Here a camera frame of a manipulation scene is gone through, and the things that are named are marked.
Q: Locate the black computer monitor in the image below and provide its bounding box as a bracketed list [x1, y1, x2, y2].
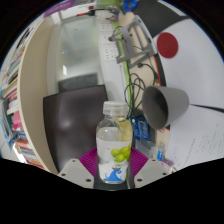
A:
[42, 84, 109, 174]

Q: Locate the grey cup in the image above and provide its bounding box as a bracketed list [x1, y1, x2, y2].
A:
[141, 85, 190, 130]

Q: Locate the flat round red coaster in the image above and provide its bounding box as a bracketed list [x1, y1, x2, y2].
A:
[156, 31, 179, 59]

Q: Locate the blue circuit board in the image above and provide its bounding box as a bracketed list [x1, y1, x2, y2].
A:
[130, 114, 152, 142]

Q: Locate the white wall socket strip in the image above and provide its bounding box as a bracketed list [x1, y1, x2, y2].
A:
[99, 22, 122, 63]

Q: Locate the clear plastic drink bottle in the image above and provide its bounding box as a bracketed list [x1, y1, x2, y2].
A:
[95, 100, 134, 185]

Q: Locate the black cable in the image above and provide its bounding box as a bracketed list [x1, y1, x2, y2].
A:
[123, 61, 159, 116]

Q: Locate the coiled blue cable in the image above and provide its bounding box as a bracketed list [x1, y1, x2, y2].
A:
[123, 0, 139, 13]

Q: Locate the purple hanging banner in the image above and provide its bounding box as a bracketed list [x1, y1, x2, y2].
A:
[43, 0, 77, 18]

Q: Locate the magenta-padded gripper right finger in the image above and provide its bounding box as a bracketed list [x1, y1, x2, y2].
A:
[126, 146, 172, 190]

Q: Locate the grey metal laptop stand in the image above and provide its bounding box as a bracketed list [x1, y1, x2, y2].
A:
[108, 14, 158, 65]

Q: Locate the wall shelf with books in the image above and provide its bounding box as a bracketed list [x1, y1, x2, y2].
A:
[0, 14, 59, 174]

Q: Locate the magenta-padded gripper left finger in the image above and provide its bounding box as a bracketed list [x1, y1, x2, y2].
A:
[57, 146, 100, 190]

